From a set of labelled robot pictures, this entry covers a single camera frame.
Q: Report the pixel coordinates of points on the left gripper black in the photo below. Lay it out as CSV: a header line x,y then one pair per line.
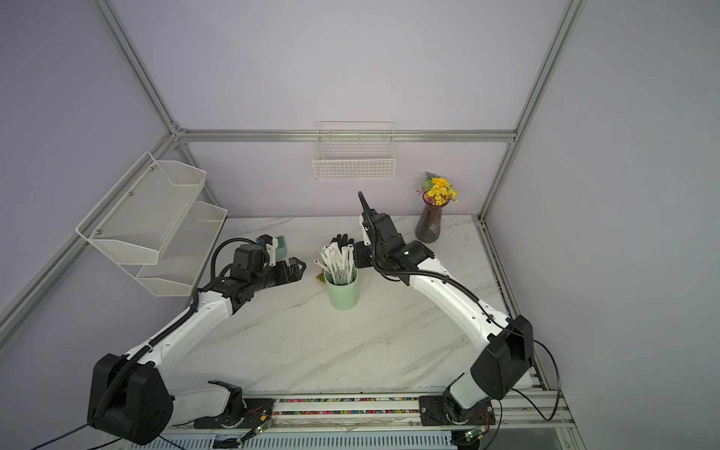
x,y
295,275

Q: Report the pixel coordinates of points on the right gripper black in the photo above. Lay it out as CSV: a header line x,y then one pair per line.
x,y
362,252

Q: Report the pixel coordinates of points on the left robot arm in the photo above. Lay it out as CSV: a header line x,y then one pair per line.
x,y
130,397

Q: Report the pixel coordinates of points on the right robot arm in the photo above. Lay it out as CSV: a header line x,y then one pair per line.
x,y
505,345

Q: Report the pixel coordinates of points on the bundle of wrapped straws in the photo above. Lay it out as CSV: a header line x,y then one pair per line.
x,y
337,261

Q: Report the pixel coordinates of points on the green storage cup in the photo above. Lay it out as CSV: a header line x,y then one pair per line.
x,y
342,297

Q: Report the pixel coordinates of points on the green hand brush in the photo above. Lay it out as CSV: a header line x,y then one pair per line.
x,y
282,249

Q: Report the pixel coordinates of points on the black yellow work glove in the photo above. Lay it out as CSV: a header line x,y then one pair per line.
x,y
341,242

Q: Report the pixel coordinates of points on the purple glass vase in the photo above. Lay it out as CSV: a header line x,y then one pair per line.
x,y
428,228

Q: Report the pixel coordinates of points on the yellow flower bouquet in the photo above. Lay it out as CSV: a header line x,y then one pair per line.
x,y
436,190

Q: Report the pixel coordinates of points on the white two-tier mesh shelf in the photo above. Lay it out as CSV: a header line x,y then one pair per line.
x,y
155,226

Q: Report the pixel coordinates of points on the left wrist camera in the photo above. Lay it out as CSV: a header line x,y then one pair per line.
x,y
271,245

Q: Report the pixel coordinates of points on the white wire wall basket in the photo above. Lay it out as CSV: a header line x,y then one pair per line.
x,y
354,150

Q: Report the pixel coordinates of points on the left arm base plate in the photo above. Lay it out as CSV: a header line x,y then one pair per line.
x,y
248,414

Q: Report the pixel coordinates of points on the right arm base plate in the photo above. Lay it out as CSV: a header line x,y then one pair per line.
x,y
444,411

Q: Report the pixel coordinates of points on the aluminium front rail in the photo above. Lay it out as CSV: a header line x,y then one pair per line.
x,y
530,409

